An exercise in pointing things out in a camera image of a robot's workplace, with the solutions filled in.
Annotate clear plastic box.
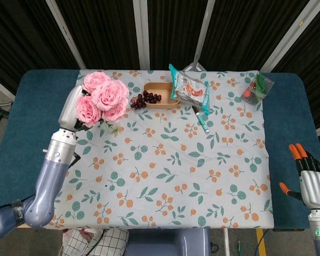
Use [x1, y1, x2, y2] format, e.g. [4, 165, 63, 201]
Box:
[241, 71, 275, 107]

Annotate orange berry print tablecloth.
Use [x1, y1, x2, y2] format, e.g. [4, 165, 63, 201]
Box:
[46, 68, 274, 230]

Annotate green and black marker pen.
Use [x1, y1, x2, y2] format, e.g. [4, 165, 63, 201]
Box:
[191, 105, 211, 134]

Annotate blue-grey robot torso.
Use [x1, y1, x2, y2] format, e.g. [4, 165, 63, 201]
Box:
[125, 228, 212, 256]

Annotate dark red artificial grapes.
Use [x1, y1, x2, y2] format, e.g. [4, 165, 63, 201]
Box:
[130, 90, 162, 109]

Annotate pink artificial peony bouquet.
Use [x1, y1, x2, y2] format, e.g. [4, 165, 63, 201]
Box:
[76, 70, 131, 137]

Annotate white checkered bag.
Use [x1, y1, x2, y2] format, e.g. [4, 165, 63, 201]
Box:
[61, 227, 130, 256]

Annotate brown paper food tray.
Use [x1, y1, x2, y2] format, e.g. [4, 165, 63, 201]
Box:
[142, 82, 181, 109]

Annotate blue table cover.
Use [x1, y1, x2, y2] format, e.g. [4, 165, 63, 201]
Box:
[0, 68, 320, 232]

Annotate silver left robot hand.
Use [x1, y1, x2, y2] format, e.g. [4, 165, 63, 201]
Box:
[58, 84, 88, 132]

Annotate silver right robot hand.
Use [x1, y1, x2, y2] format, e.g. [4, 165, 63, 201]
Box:
[279, 143, 320, 209]

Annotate white metal frame post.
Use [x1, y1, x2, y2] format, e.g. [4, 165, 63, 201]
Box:
[132, 0, 151, 70]
[44, 0, 86, 70]
[182, 0, 217, 73]
[260, 0, 318, 72]

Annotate green packet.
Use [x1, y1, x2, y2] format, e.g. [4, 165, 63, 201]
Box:
[255, 73, 267, 93]

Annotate clear teal-edged snack bag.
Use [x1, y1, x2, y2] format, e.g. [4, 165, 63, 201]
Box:
[168, 63, 211, 116]

